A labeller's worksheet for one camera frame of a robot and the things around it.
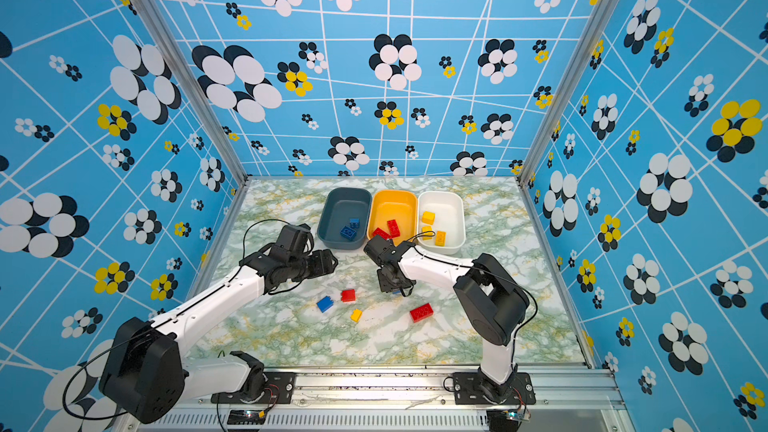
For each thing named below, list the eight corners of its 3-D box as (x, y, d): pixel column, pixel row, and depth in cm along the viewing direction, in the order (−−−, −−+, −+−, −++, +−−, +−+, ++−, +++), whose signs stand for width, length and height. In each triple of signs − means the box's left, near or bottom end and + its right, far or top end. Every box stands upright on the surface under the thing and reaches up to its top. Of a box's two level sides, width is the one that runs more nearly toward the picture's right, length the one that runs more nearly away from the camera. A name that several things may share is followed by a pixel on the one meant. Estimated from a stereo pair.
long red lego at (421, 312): (414, 323, 86) (414, 321, 84) (409, 313, 88) (409, 310, 86) (433, 314, 88) (434, 312, 86) (428, 304, 89) (429, 302, 88)
